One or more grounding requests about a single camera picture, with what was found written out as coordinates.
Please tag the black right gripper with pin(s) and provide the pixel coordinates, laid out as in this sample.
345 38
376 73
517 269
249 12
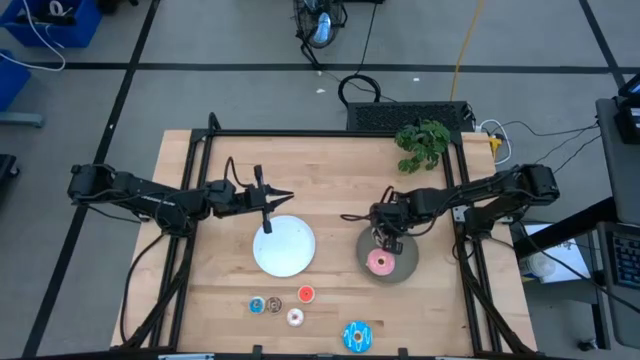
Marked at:
390 212

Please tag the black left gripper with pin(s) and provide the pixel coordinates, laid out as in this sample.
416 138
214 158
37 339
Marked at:
250 199

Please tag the large pink frosted donut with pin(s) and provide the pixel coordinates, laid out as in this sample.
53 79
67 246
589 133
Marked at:
387 270

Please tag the small red frosted donut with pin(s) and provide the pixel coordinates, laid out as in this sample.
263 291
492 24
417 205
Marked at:
311 297

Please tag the large blue donut white zigzag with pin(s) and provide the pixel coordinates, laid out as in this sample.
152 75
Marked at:
350 342

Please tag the small blue frosted donut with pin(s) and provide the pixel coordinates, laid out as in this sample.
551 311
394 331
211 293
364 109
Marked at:
252 306

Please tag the small chocolate sprinkle donut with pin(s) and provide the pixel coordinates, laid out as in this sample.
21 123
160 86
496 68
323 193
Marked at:
270 309

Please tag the small white sprinkle donut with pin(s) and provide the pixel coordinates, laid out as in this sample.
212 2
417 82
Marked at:
290 321

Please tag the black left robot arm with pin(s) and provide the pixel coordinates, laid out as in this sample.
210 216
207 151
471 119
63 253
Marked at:
145 197

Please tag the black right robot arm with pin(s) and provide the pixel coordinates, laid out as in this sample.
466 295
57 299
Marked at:
500 190

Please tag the grey round plate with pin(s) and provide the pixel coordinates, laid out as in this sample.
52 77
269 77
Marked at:
407 260

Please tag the white round plate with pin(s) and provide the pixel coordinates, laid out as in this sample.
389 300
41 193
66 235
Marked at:
287 250

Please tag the green leafy plant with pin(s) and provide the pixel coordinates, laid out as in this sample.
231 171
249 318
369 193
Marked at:
425 142

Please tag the black mesh computer tower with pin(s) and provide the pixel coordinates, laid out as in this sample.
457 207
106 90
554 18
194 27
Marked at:
380 116

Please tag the yellow power strip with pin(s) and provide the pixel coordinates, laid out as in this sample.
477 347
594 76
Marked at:
495 145

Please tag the black floor fan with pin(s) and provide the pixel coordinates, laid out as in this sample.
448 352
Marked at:
320 27

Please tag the white paper sheet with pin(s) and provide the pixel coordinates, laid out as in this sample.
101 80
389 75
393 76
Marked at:
570 255

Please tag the black keyboard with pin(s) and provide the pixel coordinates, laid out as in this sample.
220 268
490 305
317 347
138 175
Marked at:
627 260

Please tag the blue plastic bin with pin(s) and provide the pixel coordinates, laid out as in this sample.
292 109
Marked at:
75 30
12 80

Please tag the small white mounting bracket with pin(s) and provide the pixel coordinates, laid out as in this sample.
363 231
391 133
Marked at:
460 212

